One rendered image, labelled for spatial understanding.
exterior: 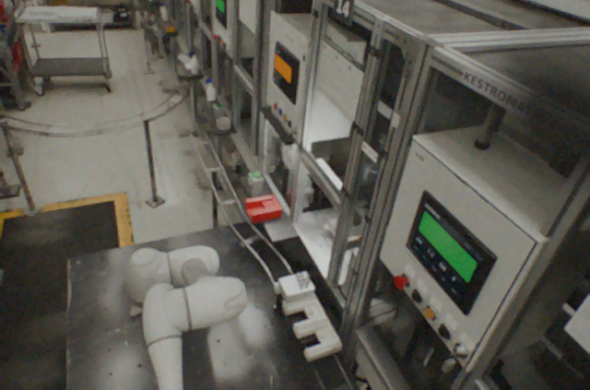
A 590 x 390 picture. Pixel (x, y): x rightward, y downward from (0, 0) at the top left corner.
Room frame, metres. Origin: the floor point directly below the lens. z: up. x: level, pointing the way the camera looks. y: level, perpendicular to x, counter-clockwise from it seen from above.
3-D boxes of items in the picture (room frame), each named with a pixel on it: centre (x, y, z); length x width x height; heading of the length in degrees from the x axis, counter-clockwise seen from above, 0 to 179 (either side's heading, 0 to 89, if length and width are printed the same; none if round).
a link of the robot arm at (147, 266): (1.25, 0.60, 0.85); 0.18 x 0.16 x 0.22; 115
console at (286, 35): (1.86, -0.01, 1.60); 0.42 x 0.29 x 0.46; 26
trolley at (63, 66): (4.70, 2.77, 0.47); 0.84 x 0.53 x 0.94; 110
